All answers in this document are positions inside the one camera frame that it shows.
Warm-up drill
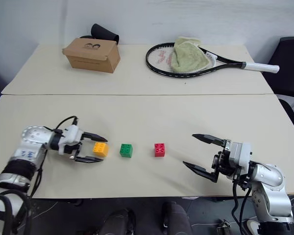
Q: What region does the black tennis racket white grip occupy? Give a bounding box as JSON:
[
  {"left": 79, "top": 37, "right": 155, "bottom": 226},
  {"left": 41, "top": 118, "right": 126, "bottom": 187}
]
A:
[{"left": 145, "top": 42, "right": 280, "bottom": 79}]

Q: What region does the yellow toy brick cube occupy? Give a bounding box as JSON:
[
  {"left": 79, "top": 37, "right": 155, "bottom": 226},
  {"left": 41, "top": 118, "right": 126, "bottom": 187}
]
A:
[{"left": 92, "top": 141, "right": 110, "bottom": 158}]

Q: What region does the brown cardboard box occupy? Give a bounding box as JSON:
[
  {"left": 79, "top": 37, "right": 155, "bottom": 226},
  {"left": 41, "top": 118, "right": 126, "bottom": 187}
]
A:
[{"left": 62, "top": 37, "right": 121, "bottom": 74}]

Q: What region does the light green towel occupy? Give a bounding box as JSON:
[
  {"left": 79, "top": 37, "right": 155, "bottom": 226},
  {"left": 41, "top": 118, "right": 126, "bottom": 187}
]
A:
[{"left": 170, "top": 36, "right": 213, "bottom": 73}]

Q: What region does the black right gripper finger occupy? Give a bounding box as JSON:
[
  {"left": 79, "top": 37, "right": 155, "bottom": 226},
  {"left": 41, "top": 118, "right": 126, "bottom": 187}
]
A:
[
  {"left": 192, "top": 133, "right": 227, "bottom": 148},
  {"left": 182, "top": 161, "right": 221, "bottom": 183}
]

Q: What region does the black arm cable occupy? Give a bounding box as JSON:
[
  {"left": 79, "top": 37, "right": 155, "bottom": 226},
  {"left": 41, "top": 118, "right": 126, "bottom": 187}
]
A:
[
  {"left": 54, "top": 116, "right": 79, "bottom": 134},
  {"left": 231, "top": 180, "right": 252, "bottom": 235}
]

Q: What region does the green toy brick cube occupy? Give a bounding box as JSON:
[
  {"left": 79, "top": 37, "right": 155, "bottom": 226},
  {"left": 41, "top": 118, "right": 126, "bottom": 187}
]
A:
[{"left": 119, "top": 143, "right": 133, "bottom": 159}]

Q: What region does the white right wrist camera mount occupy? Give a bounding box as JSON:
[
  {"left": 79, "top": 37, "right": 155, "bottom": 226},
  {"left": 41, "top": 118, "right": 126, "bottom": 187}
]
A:
[{"left": 229, "top": 141, "right": 252, "bottom": 177}]

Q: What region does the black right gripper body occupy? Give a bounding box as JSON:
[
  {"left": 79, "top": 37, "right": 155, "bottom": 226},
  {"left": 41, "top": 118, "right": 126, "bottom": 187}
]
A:
[{"left": 211, "top": 139, "right": 238, "bottom": 178}]

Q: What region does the black rolled fabric sleeve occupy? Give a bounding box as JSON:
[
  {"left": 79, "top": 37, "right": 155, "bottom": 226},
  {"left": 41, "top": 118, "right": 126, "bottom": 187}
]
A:
[{"left": 79, "top": 23, "right": 120, "bottom": 45}]

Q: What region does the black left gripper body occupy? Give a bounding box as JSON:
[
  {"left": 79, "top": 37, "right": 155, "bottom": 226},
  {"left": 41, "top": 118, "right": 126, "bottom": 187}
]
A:
[{"left": 63, "top": 140, "right": 85, "bottom": 160}]

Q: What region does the black office chair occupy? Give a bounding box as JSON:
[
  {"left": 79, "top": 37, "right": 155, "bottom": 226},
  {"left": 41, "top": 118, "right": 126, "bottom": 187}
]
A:
[{"left": 268, "top": 36, "right": 294, "bottom": 143}]

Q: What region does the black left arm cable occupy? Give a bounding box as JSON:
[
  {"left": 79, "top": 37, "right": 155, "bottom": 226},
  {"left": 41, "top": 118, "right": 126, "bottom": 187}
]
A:
[{"left": 54, "top": 116, "right": 79, "bottom": 134}]

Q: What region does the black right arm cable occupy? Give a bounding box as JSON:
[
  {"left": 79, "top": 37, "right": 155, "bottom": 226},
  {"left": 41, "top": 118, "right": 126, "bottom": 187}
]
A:
[{"left": 231, "top": 180, "right": 252, "bottom": 235}]

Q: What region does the dark rounded shape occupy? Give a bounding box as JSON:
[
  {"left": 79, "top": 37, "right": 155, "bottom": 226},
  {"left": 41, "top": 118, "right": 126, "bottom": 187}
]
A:
[
  {"left": 98, "top": 208, "right": 137, "bottom": 235},
  {"left": 161, "top": 201, "right": 193, "bottom": 235}
]

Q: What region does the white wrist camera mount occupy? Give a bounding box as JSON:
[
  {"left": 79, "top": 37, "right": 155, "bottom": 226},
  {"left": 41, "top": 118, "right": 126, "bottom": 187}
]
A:
[
  {"left": 229, "top": 141, "right": 252, "bottom": 177},
  {"left": 58, "top": 124, "right": 85, "bottom": 155}
]

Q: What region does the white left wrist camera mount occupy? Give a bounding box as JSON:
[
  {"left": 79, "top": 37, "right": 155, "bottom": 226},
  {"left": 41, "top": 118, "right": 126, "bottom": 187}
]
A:
[{"left": 58, "top": 124, "right": 85, "bottom": 155}]

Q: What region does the red toy brick cube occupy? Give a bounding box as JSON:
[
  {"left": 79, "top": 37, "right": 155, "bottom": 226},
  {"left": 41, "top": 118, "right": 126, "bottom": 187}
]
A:
[{"left": 154, "top": 142, "right": 166, "bottom": 158}]

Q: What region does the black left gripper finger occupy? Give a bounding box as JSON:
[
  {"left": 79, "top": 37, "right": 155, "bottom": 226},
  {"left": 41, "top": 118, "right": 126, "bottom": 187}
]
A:
[
  {"left": 74, "top": 156, "right": 105, "bottom": 164},
  {"left": 82, "top": 132, "right": 109, "bottom": 143}
]

